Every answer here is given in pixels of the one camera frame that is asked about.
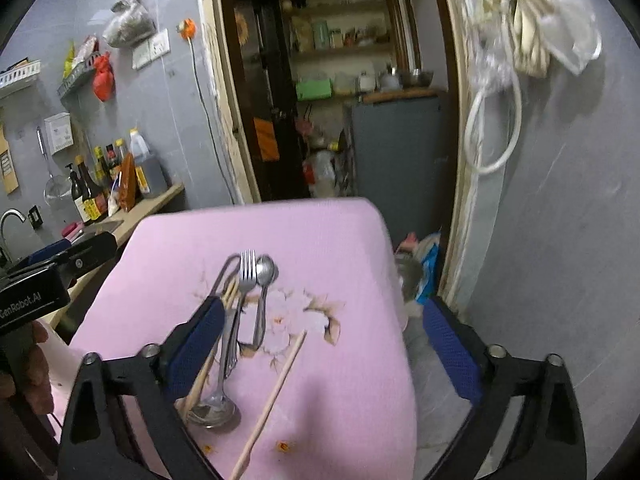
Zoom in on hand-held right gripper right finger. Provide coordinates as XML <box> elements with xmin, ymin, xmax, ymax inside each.
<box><xmin>422</xmin><ymin>296</ymin><xmax>588</xmax><ymax>480</ymax></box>

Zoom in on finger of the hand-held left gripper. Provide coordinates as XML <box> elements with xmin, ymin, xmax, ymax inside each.
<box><xmin>7</xmin><ymin>239</ymin><xmax>73</xmax><ymax>275</ymax></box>
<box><xmin>50</xmin><ymin>231</ymin><xmax>119</xmax><ymax>287</ymax></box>

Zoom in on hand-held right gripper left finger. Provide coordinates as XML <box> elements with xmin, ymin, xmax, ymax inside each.
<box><xmin>57</xmin><ymin>296</ymin><xmax>227</xmax><ymax>480</ymax></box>

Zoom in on wooden chopstick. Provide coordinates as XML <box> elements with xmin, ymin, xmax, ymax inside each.
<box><xmin>229</xmin><ymin>329</ymin><xmax>308</xmax><ymax>480</ymax></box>
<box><xmin>177</xmin><ymin>280</ymin><xmax>241</xmax><ymax>423</ymax></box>

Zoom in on silver metal spoon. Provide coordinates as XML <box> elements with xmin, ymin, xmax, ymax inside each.
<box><xmin>186</xmin><ymin>310</ymin><xmax>242</xmax><ymax>430</ymax></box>
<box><xmin>239</xmin><ymin>255</ymin><xmax>278</xmax><ymax>358</ymax></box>

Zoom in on silver metal fork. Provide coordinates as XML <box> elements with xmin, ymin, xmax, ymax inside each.
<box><xmin>222</xmin><ymin>250</ymin><xmax>258</xmax><ymax>381</ymax></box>

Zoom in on person's left hand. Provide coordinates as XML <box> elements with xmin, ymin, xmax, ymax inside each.
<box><xmin>0</xmin><ymin>320</ymin><xmax>56</xmax><ymax>416</ymax></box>

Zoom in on metal faucet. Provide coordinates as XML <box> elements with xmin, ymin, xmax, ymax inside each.
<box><xmin>0</xmin><ymin>209</ymin><xmax>27</xmax><ymax>261</ymax></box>

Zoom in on soy sauce bottle red label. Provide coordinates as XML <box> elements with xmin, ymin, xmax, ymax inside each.
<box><xmin>75</xmin><ymin>156</ymin><xmax>108</xmax><ymax>223</ymax></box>

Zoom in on black pump bottle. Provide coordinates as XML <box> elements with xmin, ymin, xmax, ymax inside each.
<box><xmin>65</xmin><ymin>162</ymin><xmax>86</xmax><ymax>221</ymax></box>

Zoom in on metal strainer ladle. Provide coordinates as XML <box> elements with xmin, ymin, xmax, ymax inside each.
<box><xmin>36</xmin><ymin>126</ymin><xmax>71</xmax><ymax>206</ymax></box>

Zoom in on blue bag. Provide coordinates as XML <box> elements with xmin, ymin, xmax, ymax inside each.
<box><xmin>414</xmin><ymin>232</ymin><xmax>443</xmax><ymax>306</ymax></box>

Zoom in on orange-brown packet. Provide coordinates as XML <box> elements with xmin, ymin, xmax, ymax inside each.
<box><xmin>117</xmin><ymin>152</ymin><xmax>138</xmax><ymax>213</ymax></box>

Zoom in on wooden counter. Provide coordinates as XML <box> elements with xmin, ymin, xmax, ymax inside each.
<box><xmin>47</xmin><ymin>182</ymin><xmax>186</xmax><ymax>331</ymax></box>

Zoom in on grey crumpled bag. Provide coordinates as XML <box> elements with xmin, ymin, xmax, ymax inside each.
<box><xmin>394</xmin><ymin>255</ymin><xmax>426</xmax><ymax>303</ymax></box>

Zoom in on brown paper notice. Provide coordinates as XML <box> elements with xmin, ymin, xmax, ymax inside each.
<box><xmin>0</xmin><ymin>122</ymin><xmax>20</xmax><ymax>196</ymax></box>

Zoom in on large dark oil bottle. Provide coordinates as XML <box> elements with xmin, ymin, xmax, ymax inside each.
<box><xmin>127</xmin><ymin>128</ymin><xmax>168</xmax><ymax>198</ymax></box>

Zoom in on pink floral cloth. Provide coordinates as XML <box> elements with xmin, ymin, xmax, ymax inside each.
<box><xmin>50</xmin><ymin>197</ymin><xmax>418</xmax><ymax>480</ymax></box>

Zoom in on red bag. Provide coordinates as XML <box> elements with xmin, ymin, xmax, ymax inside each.
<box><xmin>92</xmin><ymin>52</ymin><xmax>116</xmax><ymax>102</ymax></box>

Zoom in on grey cabinet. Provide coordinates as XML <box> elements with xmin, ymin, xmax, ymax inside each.
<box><xmin>347</xmin><ymin>92</ymin><xmax>458</xmax><ymax>241</ymax></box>

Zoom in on clear plastic bottle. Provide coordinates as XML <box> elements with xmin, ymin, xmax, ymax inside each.
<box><xmin>305</xmin><ymin>151</ymin><xmax>337</xmax><ymax>196</ymax></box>

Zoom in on dark wooden door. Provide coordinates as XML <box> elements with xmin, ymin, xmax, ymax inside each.
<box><xmin>220</xmin><ymin>0</ymin><xmax>311</xmax><ymax>201</ymax></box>

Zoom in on grey filled hanging bag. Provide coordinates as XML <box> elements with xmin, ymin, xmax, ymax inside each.
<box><xmin>102</xmin><ymin>0</ymin><xmax>156</xmax><ymax>48</ymax></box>

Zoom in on wooden board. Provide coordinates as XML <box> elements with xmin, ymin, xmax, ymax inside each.
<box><xmin>361</xmin><ymin>87</ymin><xmax>446</xmax><ymax>105</ymax></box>

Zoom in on metal bowl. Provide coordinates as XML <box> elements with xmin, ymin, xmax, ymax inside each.
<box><xmin>400</xmin><ymin>69</ymin><xmax>435</xmax><ymax>88</ymax></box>

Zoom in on green box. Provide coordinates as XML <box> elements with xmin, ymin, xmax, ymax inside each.
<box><xmin>296</xmin><ymin>79</ymin><xmax>333</xmax><ymax>102</ymax></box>

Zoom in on wooden shelf unit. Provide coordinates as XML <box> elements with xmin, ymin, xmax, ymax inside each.
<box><xmin>275</xmin><ymin>0</ymin><xmax>401</xmax><ymax>106</ymax></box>

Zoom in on clear plastic bag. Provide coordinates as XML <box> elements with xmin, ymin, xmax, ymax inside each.
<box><xmin>472</xmin><ymin>0</ymin><xmax>603</xmax><ymax>96</ymax></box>

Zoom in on white wall box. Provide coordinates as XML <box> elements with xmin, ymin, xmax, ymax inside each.
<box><xmin>44</xmin><ymin>112</ymin><xmax>75</xmax><ymax>155</ymax></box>

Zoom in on metal wall rack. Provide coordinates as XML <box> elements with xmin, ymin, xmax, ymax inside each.
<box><xmin>56</xmin><ymin>62</ymin><xmax>101</xmax><ymax>98</ymax></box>

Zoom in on white wall rack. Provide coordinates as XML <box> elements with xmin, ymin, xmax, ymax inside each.
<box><xmin>0</xmin><ymin>59</ymin><xmax>42</xmax><ymax>92</ymax></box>

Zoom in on black power cable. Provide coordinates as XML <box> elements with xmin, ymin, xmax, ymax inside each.
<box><xmin>190</xmin><ymin>35</ymin><xmax>238</xmax><ymax>206</ymax></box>

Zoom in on wooden door frame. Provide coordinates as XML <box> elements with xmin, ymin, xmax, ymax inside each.
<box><xmin>192</xmin><ymin>0</ymin><xmax>481</xmax><ymax>306</ymax></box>

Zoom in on white wall sockets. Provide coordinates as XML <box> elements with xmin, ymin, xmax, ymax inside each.
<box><xmin>131</xmin><ymin>30</ymin><xmax>171</xmax><ymax>71</ymax></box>

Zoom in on white hose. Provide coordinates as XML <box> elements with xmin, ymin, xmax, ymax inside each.
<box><xmin>464</xmin><ymin>67</ymin><xmax>523</xmax><ymax>176</ymax></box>

